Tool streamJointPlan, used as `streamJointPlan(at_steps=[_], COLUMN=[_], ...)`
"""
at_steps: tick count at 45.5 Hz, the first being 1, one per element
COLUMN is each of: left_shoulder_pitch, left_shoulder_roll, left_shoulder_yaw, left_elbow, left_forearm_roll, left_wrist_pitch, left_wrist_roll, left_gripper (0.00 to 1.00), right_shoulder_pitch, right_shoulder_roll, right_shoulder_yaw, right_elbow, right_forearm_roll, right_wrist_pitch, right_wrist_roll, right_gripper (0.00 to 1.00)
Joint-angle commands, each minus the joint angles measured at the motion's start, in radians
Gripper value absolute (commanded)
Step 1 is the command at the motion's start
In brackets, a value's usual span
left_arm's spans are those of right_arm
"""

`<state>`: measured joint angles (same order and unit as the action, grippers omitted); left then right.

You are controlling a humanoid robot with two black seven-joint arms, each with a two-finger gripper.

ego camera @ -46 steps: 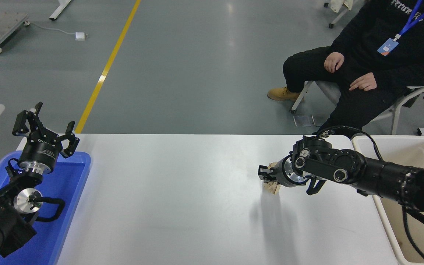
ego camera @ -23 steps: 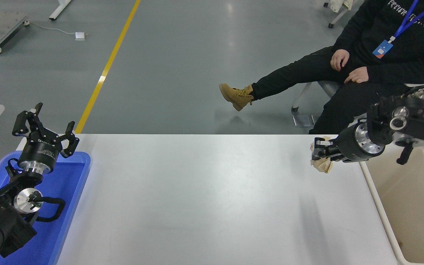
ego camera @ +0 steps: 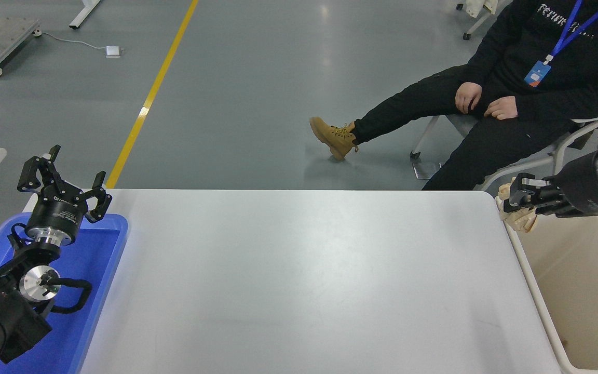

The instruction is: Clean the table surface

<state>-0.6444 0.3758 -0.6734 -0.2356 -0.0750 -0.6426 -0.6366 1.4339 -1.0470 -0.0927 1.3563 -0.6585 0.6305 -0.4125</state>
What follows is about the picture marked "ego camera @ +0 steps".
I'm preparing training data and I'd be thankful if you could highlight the silver floor plate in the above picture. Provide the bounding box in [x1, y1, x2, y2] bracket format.
[413, 163, 442, 180]

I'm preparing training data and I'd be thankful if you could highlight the large pale plastic bin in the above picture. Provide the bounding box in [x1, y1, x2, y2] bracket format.
[495, 191, 598, 374]

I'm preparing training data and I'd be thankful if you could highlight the tan paper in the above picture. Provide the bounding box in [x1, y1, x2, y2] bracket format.
[496, 177, 538, 233]

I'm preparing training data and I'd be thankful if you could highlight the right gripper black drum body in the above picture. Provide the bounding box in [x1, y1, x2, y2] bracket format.
[555, 150, 598, 215]

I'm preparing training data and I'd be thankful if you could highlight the white-framed rolling chair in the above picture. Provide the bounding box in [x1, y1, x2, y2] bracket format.
[456, 0, 498, 41]

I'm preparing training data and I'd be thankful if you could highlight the blue plastic tray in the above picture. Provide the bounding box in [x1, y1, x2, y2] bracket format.
[0, 212, 129, 374]

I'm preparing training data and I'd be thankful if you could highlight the white desk foot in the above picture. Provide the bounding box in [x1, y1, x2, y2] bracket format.
[69, 0, 103, 30]

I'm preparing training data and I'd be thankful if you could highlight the person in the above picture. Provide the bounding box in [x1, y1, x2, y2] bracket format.
[309, 0, 598, 191]

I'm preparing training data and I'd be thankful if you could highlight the cream padded coat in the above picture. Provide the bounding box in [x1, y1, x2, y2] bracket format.
[466, 0, 499, 15]

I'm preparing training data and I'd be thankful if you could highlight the person's left hand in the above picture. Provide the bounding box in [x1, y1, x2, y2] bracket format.
[484, 96, 519, 121]

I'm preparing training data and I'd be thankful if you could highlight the person's right hand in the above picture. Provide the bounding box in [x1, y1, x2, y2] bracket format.
[455, 82, 483, 115]

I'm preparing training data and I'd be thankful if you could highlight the grey white-framed chair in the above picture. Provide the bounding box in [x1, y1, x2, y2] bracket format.
[410, 106, 598, 192]

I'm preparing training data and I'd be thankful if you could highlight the white floor cable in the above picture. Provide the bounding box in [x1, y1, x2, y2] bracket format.
[41, 32, 107, 52]

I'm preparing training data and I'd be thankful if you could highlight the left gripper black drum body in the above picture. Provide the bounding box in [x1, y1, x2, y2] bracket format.
[28, 191, 90, 233]

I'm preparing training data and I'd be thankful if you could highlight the grey platform cart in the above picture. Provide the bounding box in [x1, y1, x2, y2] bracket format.
[0, 16, 41, 78]

